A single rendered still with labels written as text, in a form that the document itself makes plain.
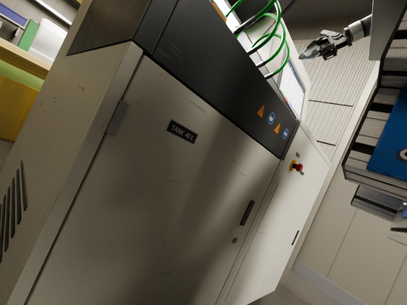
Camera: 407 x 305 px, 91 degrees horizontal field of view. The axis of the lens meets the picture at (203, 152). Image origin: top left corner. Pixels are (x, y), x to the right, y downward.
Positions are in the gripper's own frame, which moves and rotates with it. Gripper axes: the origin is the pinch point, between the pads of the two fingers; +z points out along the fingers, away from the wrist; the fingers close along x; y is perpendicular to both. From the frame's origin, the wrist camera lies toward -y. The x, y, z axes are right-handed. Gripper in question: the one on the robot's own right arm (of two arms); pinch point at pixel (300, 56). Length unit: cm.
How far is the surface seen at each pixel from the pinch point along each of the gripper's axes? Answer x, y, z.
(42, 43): -100, -132, 263
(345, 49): 115, -140, -38
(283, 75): 9.5, -4.0, 11.6
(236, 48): -47, 55, 9
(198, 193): -31, 81, 29
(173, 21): -62, 64, 13
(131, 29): -66, 68, 18
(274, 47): -7.6, -6.9, 10.1
